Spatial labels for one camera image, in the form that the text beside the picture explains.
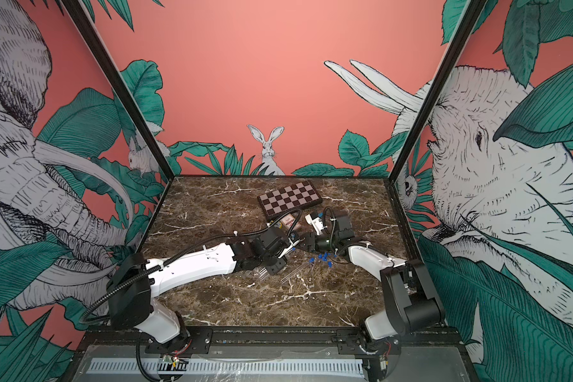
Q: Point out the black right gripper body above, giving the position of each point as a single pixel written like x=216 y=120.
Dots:
x=327 y=243

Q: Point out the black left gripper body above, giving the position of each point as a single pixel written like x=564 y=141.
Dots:
x=274 y=264

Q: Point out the test tube with blue stopper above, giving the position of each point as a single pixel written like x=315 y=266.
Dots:
x=260 y=274
x=298 y=270

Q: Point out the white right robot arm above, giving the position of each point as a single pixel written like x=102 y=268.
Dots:
x=411 y=301

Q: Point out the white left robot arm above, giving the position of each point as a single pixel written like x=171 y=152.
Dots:
x=133 y=292

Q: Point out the playing card box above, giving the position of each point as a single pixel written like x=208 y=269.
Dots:
x=288 y=221

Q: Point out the folding chess board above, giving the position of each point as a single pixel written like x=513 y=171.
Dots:
x=301 y=195

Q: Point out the white perforated strip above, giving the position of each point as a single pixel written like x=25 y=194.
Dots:
x=199 y=366

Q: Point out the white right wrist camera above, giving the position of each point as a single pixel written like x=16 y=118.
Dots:
x=316 y=222

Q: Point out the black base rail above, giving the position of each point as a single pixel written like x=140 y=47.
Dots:
x=200 y=340

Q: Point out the black corner frame post right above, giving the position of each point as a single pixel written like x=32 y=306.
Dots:
x=465 y=26

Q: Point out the black corner frame post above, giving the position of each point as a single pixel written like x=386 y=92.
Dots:
x=85 y=27
x=465 y=26

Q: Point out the black corner frame post left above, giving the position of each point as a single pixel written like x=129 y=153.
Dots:
x=85 y=27

